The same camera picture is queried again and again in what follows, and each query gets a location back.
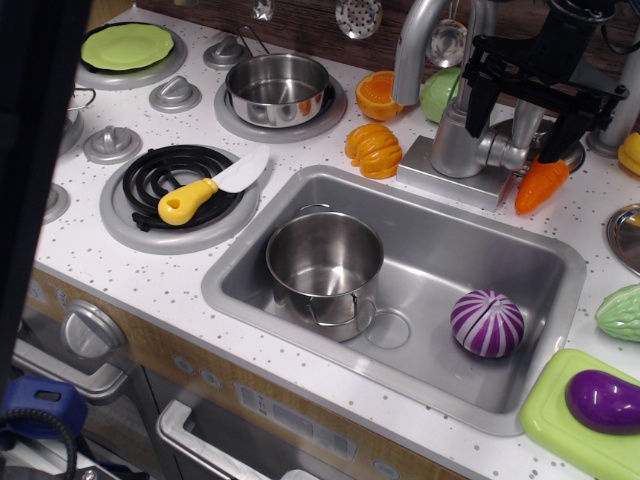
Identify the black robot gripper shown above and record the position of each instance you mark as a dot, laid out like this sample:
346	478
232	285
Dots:
549	70

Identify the silver faucet lever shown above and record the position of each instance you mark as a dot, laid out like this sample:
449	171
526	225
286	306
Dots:
517	136

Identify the orange toy carrot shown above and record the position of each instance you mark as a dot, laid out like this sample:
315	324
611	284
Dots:
539	184

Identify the silver toy faucet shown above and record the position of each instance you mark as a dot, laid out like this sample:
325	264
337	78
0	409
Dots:
453	164

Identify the hanging steel spoon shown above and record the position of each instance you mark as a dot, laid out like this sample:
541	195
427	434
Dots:
447	45

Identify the yellow toy pepper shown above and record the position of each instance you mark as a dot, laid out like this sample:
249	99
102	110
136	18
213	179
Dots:
629	153

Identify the silver pan lid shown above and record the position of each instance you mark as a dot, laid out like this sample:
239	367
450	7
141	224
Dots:
622	233

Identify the toy orange half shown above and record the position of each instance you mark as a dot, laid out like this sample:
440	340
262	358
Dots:
374	96

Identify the orange toy pumpkin slice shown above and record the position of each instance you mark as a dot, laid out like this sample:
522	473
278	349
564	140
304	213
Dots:
375	150

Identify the hanging slotted ladle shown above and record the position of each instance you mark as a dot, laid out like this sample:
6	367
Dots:
358	19

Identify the grey toy sink basin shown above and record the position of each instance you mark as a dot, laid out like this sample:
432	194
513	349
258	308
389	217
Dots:
433	255

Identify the purple toy onion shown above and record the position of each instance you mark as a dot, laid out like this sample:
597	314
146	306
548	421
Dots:
487	324

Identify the green toy bitter gourd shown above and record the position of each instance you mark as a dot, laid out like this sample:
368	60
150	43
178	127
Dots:
618	314

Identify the steel pot in sink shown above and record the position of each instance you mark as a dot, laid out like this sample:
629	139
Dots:
325	267

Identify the steel saucepan on burner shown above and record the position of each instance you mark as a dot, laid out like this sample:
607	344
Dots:
276	90

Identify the hanging small spoon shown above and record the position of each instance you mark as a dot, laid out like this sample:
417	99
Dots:
263	10

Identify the purple toy eggplant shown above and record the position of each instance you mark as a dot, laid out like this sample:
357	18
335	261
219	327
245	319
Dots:
603	402

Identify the silver stove knob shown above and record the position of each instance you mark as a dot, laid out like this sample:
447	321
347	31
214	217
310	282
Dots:
112	145
58	202
225	54
177	95

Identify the green cutting board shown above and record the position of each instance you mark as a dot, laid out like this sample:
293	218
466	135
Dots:
547	421

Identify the black coil burner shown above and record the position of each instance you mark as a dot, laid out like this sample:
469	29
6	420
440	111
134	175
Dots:
162	170

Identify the green toy plate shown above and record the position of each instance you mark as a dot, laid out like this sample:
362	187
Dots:
124	47

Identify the steel pot at left edge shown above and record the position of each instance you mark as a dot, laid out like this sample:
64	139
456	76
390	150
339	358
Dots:
81	98

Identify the silver oven dial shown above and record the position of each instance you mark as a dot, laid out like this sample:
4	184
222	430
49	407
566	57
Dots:
90	333

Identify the silver right faucet post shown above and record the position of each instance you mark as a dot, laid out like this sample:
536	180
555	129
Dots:
606	142

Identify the yellow handled toy knife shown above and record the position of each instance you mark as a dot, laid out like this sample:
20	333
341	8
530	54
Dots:
178	207

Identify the blue clamp with cable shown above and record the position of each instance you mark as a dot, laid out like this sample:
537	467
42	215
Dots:
42	409

